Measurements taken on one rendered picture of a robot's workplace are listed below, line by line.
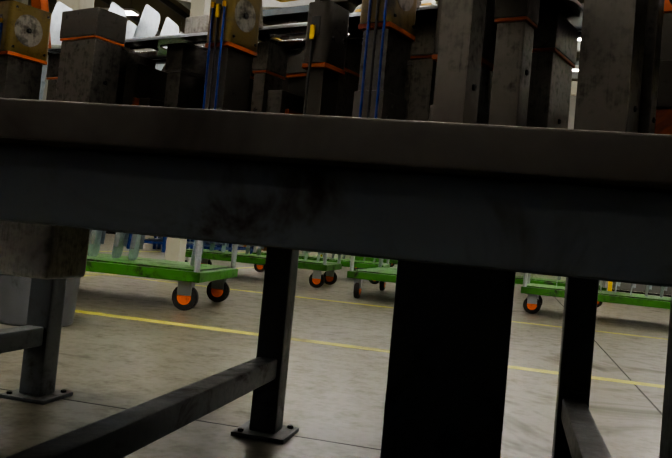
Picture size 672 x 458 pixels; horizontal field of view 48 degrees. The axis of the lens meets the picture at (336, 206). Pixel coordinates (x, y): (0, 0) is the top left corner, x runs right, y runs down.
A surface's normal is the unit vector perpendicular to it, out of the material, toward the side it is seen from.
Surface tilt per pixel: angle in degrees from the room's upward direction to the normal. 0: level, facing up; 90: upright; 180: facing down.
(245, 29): 90
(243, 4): 90
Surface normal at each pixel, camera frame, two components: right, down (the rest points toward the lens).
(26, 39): 0.84, 0.06
